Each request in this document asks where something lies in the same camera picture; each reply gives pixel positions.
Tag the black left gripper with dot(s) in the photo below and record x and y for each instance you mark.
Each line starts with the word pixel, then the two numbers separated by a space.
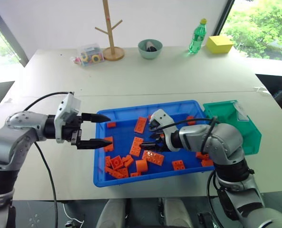
pixel 71 128

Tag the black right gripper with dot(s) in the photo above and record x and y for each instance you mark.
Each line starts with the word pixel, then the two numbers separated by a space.
pixel 161 145

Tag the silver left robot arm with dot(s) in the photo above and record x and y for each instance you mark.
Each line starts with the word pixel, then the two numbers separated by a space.
pixel 17 133

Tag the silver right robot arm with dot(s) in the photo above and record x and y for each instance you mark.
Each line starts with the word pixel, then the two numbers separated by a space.
pixel 226 140

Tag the blue plastic bin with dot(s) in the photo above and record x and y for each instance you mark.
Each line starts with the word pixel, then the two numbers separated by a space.
pixel 100 171

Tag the green plastic bin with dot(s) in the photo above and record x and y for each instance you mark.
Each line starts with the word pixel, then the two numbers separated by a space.
pixel 247 140

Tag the orange six-stud brick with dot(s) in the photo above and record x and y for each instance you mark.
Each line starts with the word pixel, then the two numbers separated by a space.
pixel 136 147

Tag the orange flat studded plate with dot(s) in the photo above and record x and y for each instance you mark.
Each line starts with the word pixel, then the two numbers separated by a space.
pixel 153 157

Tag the orange rectangular studded brick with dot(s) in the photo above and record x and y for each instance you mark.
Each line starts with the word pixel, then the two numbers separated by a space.
pixel 140 124

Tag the tiny orange brick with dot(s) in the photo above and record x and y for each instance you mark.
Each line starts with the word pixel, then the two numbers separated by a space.
pixel 150 117

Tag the orange arch block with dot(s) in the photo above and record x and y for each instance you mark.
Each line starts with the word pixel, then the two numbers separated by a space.
pixel 141 165

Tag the orange slanted brick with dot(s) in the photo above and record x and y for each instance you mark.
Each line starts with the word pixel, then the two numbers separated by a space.
pixel 128 160

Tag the orange narrow brick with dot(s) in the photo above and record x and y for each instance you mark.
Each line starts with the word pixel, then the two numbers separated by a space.
pixel 107 161

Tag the orange four-stud brick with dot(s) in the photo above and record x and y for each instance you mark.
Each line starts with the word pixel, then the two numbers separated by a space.
pixel 178 165

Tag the small orange flat brick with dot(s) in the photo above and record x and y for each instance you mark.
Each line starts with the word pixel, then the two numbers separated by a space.
pixel 135 174

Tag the orange square brick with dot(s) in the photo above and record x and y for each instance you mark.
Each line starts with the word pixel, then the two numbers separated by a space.
pixel 117 162

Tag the orange long brick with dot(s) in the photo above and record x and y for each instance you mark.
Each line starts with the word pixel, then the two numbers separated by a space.
pixel 112 172

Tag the small pink toy piece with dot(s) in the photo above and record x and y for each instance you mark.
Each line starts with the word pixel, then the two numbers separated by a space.
pixel 76 60

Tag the clear box of coloured rings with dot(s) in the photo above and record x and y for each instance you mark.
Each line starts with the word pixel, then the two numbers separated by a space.
pixel 90 55

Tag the grey rounded shape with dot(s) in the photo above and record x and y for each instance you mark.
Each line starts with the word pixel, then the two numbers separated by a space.
pixel 112 213
pixel 177 213

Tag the wooden mug tree stand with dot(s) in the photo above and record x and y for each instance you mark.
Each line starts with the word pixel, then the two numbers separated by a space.
pixel 112 51

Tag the mint green bowl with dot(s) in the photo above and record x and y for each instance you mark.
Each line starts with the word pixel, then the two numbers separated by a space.
pixel 150 55

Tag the dark object in bowl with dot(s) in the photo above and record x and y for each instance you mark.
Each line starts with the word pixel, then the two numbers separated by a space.
pixel 151 47

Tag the small black box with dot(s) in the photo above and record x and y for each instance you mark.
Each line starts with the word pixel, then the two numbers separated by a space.
pixel 204 221

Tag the green plastic bottle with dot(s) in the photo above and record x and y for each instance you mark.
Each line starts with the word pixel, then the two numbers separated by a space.
pixel 197 38

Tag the yellow box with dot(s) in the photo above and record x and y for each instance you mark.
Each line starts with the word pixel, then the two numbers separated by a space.
pixel 220 45

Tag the black side table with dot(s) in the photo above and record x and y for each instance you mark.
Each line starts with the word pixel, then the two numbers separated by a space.
pixel 278 90

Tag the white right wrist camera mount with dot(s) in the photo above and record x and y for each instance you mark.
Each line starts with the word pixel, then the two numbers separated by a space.
pixel 165 120

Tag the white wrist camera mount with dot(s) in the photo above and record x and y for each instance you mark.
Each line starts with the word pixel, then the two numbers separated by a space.
pixel 68 104
pixel 165 120

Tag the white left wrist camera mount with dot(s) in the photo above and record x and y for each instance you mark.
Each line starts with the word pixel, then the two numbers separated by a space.
pixel 68 104

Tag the dark window frame post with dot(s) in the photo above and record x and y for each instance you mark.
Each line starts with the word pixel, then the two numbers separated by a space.
pixel 10 33
pixel 225 16

